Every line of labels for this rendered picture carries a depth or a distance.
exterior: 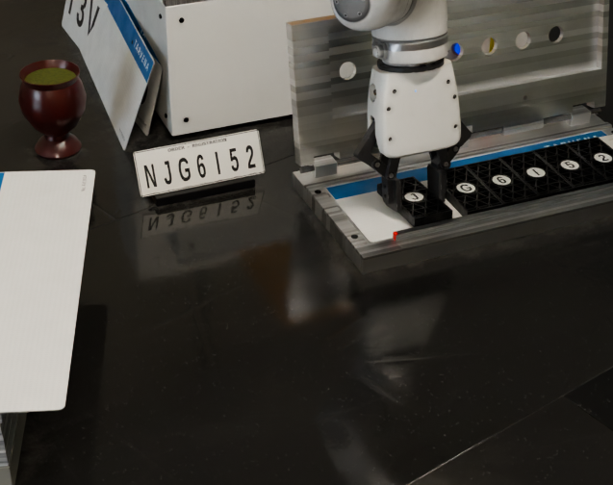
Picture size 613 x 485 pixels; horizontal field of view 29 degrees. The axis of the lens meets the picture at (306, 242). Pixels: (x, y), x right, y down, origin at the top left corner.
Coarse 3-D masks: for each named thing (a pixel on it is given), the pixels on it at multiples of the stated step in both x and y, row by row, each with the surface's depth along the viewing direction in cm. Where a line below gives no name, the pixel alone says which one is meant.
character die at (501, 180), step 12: (468, 168) 148; (480, 168) 149; (492, 168) 148; (504, 168) 148; (480, 180) 146; (492, 180) 146; (504, 180) 146; (516, 180) 146; (504, 192) 145; (516, 192) 144; (528, 192) 144; (504, 204) 141
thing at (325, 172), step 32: (544, 128) 160; (576, 128) 159; (608, 128) 160; (320, 160) 149; (352, 160) 149; (416, 160) 152; (320, 192) 145; (608, 192) 146; (352, 224) 140; (480, 224) 139; (512, 224) 140; (544, 224) 142; (352, 256) 136; (384, 256) 135; (416, 256) 136
